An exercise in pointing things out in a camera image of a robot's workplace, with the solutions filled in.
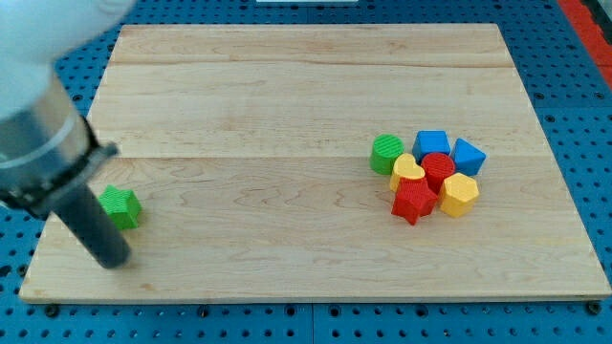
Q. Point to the red cylinder block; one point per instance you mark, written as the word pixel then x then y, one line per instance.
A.
pixel 438 166

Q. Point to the blue triangle block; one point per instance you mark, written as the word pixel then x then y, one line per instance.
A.
pixel 468 159

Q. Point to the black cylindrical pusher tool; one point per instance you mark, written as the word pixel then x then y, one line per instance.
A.
pixel 82 213

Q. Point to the green star block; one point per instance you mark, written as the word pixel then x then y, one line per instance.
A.
pixel 122 206

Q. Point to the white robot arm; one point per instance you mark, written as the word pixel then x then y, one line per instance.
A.
pixel 44 140

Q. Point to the yellow heart block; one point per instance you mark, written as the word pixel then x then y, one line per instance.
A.
pixel 405 167

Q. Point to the red star block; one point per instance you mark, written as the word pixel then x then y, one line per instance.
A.
pixel 413 200

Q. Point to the wooden board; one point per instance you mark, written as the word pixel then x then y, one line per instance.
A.
pixel 248 147

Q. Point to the green cylinder block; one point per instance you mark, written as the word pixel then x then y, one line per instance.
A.
pixel 386 148

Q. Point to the yellow hexagon block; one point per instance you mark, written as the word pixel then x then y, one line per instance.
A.
pixel 458 195

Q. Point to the blue cube block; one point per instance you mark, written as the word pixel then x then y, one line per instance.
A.
pixel 430 141

